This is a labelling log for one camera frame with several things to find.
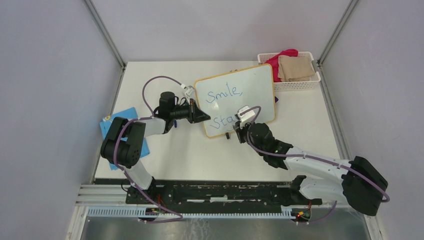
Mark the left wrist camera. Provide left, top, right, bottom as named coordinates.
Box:
left=182, top=85, right=196, bottom=101

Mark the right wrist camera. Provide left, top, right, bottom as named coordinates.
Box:
left=233, top=105, right=262, bottom=130

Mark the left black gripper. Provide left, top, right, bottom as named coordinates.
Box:
left=170, top=98, right=211, bottom=124

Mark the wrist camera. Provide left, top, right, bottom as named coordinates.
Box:
left=182, top=85, right=196, bottom=101
left=233, top=105, right=262, bottom=130

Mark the white plastic basket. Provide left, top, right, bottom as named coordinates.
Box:
left=273, top=51, right=322, bottom=92

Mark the purple cable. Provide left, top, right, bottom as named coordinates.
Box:
left=113, top=75, right=184, bottom=223
left=238, top=105, right=391, bottom=204

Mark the beige cloth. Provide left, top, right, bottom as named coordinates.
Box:
left=277, top=55, right=316, bottom=82

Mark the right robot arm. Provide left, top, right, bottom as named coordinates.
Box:
left=233, top=121, right=390, bottom=216

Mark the red cloth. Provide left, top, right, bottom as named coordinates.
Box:
left=265, top=49, right=299, bottom=83

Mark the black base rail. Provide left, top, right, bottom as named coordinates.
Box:
left=125, top=179, right=323, bottom=215

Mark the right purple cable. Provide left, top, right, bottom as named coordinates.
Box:
left=238, top=105, right=391, bottom=204

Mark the yellow framed whiteboard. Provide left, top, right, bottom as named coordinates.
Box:
left=194, top=64, right=276, bottom=138

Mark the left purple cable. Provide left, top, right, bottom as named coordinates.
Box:
left=113, top=75, right=184, bottom=223

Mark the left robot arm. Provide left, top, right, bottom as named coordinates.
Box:
left=100, top=91, right=211, bottom=204

